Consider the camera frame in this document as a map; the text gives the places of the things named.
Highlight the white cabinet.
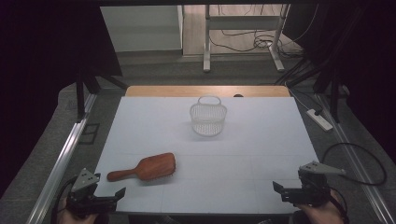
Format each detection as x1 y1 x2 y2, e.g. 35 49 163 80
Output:
100 5 184 53

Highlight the white power strip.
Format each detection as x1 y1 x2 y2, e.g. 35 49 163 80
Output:
305 108 334 133

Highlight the aluminium rail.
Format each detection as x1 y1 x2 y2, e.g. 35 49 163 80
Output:
315 92 396 224
25 92 98 224

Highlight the dark curtain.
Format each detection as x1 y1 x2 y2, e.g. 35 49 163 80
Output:
281 0 396 157
0 0 123 199

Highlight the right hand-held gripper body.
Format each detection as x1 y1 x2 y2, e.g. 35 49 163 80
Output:
290 161 347 206

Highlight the person's left hand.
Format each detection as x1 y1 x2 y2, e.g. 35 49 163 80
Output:
57 203 101 224

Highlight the black metal stand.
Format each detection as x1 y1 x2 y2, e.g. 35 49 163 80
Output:
74 66 129 122
284 59 344 124

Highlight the black looped cable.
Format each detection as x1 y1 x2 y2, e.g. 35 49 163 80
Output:
321 142 389 187

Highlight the person's right hand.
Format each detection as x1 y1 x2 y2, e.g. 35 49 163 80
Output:
294 190 346 224

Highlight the wooden hairbrush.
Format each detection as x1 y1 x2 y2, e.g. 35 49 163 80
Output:
106 152 177 183

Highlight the white plastic basket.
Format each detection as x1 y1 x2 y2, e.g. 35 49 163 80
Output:
189 95 228 137

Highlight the tangle of floor cables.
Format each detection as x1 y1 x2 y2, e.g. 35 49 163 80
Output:
207 4 320 60

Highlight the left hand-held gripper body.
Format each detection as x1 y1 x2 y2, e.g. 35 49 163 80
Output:
65 167 118 217

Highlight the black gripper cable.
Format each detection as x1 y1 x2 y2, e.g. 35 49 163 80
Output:
49 175 78 224

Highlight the white desk frame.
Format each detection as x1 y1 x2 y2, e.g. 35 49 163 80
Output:
203 4 291 74

